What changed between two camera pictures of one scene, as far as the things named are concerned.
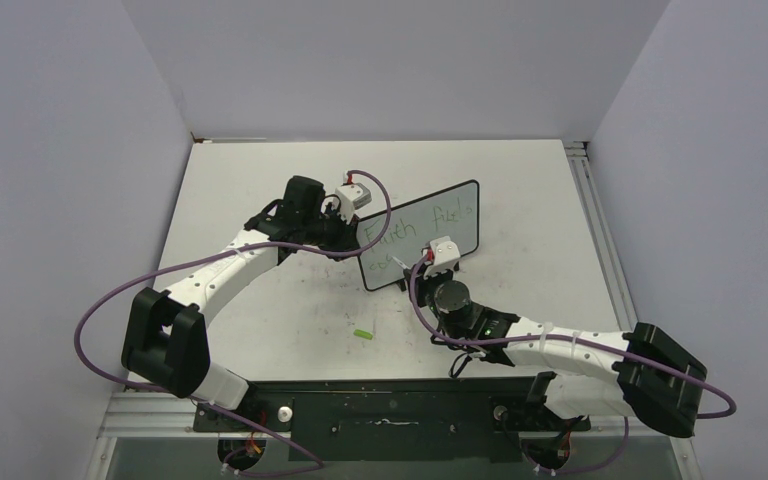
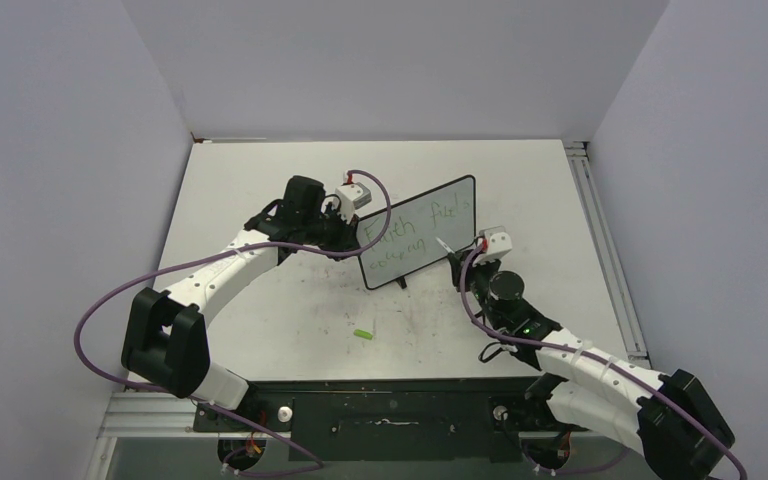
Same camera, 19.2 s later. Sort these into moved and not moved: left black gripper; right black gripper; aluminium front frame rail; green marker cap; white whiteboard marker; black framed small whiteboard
Moved: right black gripper; white whiteboard marker
Not moved: green marker cap; left black gripper; black framed small whiteboard; aluminium front frame rail
